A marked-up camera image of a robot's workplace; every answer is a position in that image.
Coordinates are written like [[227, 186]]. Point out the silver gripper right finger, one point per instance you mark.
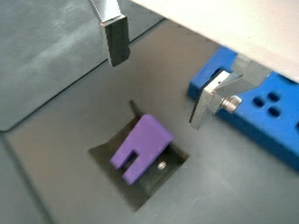
[[220, 92]]

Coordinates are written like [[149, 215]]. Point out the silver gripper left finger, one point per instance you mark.
[[113, 27]]

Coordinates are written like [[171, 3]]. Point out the purple double-square block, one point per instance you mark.
[[145, 141]]

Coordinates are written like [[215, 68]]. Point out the blue shape-sorting board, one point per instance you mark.
[[267, 114]]

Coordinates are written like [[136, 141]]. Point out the dark curved holder stand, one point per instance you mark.
[[161, 169]]

